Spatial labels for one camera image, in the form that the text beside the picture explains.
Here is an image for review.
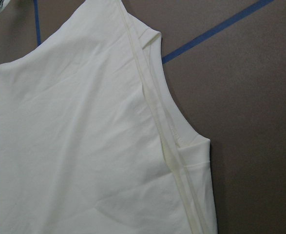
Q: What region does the cream long-sleeve cat shirt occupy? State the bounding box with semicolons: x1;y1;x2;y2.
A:
0;0;217;234

